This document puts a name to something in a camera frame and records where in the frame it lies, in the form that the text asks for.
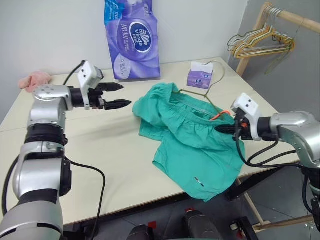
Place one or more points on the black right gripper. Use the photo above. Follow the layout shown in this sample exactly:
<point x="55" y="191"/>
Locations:
<point x="243" y="132"/>

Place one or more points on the wooden clothes rack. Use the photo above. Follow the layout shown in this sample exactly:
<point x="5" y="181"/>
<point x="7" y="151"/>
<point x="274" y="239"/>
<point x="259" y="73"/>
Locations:
<point x="300" y="21"/>

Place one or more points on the purple tissue box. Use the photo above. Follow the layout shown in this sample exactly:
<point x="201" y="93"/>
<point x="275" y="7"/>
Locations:
<point x="197" y="80"/>

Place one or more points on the dark rounded shape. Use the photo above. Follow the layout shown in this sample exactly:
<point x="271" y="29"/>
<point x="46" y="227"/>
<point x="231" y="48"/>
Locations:
<point x="202" y="227"/>
<point x="140" y="233"/>

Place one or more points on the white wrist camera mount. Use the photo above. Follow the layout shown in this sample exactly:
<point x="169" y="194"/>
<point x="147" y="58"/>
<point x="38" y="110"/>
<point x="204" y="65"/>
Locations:
<point x="246" y="105"/>
<point x="86" y="72"/>

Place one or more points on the pink cloth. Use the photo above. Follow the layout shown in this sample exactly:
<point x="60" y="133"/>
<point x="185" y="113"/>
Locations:
<point x="35" y="78"/>

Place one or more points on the black metal table frame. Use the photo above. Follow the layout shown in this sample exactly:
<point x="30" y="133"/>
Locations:
<point x="240" y="190"/>

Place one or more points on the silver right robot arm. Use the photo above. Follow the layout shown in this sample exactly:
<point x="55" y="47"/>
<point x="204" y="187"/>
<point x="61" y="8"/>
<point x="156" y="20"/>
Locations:
<point x="295" y="130"/>

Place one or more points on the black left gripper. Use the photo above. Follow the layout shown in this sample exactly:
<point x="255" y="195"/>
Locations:
<point x="96" y="100"/>

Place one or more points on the purple tissue multipack bag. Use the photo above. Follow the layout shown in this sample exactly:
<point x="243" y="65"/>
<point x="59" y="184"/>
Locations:
<point x="135" y="62"/>

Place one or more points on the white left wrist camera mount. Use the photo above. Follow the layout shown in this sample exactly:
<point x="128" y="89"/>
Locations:
<point x="86" y="72"/>

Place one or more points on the black wheeled stand base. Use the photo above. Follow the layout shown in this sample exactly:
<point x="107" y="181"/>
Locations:
<point x="243" y="230"/>

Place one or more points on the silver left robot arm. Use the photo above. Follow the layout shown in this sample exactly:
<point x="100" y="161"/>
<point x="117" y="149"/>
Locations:
<point x="47" y="112"/>

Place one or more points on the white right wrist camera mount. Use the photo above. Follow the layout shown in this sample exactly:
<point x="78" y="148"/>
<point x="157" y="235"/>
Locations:
<point x="246" y="105"/>

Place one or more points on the green shorts garment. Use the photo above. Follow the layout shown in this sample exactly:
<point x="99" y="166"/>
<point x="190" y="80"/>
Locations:
<point x="190" y="150"/>

